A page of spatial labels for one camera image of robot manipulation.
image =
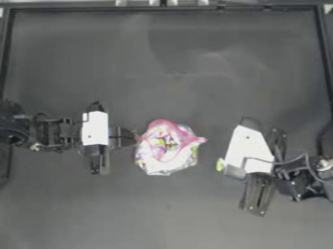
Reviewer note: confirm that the black table frame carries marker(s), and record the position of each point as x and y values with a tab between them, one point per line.
173	7

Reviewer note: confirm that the white frame corner piece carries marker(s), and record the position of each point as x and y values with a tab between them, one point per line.
2	12
328	8

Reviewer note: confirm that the clear bag with pink zip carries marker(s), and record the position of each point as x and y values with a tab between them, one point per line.
169	165

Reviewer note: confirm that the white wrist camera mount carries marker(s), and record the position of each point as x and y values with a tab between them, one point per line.
249	152
95	129

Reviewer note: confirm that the silver frame bracket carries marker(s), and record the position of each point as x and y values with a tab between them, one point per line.
121	2
202	2
154	2
172	2

